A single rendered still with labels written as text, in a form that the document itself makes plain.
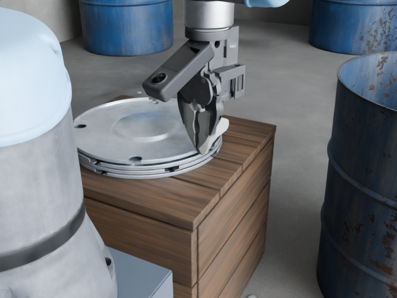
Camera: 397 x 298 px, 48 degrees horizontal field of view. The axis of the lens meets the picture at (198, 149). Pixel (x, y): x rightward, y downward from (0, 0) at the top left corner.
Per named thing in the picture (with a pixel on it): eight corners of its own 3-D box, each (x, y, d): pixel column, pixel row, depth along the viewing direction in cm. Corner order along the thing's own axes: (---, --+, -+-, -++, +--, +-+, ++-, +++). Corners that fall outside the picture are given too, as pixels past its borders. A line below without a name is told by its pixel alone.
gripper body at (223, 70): (245, 100, 73) (249, 25, 67) (209, 114, 68) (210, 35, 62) (211, 88, 78) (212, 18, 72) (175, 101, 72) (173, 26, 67)
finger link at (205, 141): (233, 151, 77) (235, 101, 72) (209, 162, 73) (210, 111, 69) (220, 145, 79) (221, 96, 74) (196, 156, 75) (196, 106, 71)
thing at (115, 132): (90, 99, 99) (90, 96, 98) (219, 101, 98) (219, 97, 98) (46, 163, 73) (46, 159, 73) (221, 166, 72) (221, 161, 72)
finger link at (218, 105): (223, 136, 71) (224, 84, 67) (216, 139, 70) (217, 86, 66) (201, 127, 74) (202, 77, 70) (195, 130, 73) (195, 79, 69)
